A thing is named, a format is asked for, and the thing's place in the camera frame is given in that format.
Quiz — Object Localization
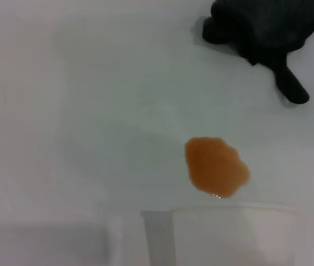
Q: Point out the dark blue rag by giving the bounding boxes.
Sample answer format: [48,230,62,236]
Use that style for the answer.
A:
[202,0,314,105]

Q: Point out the white paper cup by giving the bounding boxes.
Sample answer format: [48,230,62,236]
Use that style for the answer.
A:
[140,202,298,266]

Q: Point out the brown water stain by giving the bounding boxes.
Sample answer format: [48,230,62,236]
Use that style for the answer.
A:
[184,136,251,200]

